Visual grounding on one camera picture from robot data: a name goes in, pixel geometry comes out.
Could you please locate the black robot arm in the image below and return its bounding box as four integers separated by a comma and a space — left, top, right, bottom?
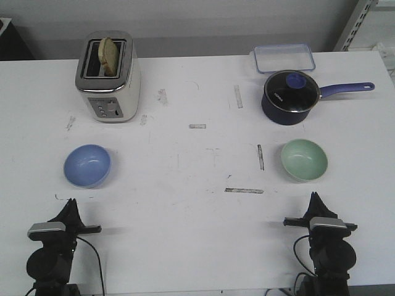
283, 192, 357, 295
26, 199, 101, 295

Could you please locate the bread slice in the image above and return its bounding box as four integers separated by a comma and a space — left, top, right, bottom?
98, 38, 119, 76

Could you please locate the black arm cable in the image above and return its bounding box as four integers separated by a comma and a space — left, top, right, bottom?
25, 236, 106, 296
267, 234, 318, 296

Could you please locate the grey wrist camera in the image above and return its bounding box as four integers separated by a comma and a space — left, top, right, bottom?
309, 217, 347, 231
27, 221, 66, 241

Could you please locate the blue bowl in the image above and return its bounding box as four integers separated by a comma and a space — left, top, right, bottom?
63, 144, 112, 188

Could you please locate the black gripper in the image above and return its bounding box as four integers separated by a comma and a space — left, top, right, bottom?
43, 199, 102, 250
283, 192, 358, 244

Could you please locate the grey metal shelf upright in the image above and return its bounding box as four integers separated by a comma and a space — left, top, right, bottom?
333, 0, 378, 52

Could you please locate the white chrome toaster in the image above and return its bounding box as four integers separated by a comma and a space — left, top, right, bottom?
75, 30, 141, 123

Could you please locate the clear plastic food container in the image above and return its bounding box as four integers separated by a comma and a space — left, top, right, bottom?
251, 43, 316, 74

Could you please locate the green bowl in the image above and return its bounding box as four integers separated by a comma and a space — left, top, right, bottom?
280, 139, 328, 182

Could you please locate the blue saucepan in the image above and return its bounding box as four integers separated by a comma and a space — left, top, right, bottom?
261, 82, 375, 125

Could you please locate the black object at left edge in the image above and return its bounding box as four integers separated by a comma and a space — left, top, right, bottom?
1, 17, 35, 61

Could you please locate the glass pot lid blue knob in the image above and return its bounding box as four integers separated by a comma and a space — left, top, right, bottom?
265, 70, 320, 112

